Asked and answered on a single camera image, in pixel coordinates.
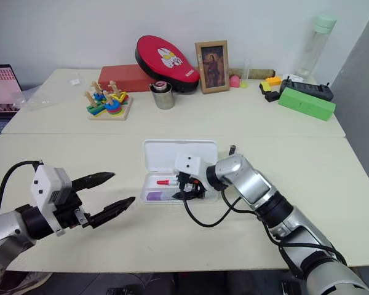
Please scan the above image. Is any white crumpled paper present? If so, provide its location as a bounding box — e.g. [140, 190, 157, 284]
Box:
[282, 73, 304, 84]

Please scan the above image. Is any black yellow tool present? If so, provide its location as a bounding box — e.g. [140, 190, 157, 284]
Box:
[258, 81, 281, 103]

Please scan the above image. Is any clear plastic bag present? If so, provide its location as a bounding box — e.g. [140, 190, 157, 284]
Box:
[11, 71, 90, 112]

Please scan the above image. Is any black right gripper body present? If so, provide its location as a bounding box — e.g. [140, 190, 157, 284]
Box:
[175, 171, 208, 199]

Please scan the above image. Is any metal cup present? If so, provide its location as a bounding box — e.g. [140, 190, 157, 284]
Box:
[149, 81, 176, 111]

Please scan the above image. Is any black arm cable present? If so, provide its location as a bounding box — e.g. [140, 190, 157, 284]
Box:
[0, 159, 45, 216]
[181, 144, 347, 267]

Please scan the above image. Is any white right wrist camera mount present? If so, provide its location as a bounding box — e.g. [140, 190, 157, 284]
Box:
[173, 152, 215, 192]

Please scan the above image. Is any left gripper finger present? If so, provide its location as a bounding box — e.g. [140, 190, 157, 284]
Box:
[89, 196, 137, 229]
[71, 171, 116, 191]

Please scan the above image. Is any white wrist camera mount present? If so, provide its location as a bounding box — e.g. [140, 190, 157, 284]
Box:
[173, 152, 215, 192]
[30, 165, 73, 237]

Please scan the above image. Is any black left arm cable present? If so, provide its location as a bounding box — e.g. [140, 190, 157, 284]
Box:
[0, 159, 45, 216]

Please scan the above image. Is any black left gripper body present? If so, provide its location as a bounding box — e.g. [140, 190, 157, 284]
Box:
[50, 180, 92, 230]

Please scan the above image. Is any clear plastic tube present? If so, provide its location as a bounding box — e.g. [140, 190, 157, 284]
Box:
[242, 58, 253, 83]

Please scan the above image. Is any wooden picture frame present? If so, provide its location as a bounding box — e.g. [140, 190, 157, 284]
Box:
[194, 39, 232, 95]

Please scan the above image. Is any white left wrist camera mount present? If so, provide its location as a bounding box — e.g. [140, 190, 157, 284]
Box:
[30, 165, 73, 237]

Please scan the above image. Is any red rectangular box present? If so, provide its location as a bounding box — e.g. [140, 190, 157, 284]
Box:
[97, 64, 158, 93]

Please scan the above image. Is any clear bottle green lid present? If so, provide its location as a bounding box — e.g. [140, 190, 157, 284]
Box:
[294, 11, 338, 83]

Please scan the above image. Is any red boxing pad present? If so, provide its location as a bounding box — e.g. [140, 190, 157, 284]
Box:
[134, 34, 201, 93]

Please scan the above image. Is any black electronic device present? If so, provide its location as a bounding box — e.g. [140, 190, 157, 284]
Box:
[279, 77, 335, 103]

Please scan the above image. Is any wooden shape stacking toy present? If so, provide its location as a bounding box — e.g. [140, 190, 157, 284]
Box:
[82, 80, 133, 122]

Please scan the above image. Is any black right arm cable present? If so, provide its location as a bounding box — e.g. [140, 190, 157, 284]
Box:
[181, 144, 347, 267]

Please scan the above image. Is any purple marker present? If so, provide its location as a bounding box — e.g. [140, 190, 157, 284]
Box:
[145, 191, 185, 202]

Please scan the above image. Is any white plastic pencil case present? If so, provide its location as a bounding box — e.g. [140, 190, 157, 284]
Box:
[140, 138, 223, 205]

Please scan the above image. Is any pink laptop screen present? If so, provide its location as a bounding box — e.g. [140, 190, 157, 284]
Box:
[0, 63, 23, 113]

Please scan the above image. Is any green rectangular block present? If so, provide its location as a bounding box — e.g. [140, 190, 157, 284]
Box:
[277, 87, 337, 122]

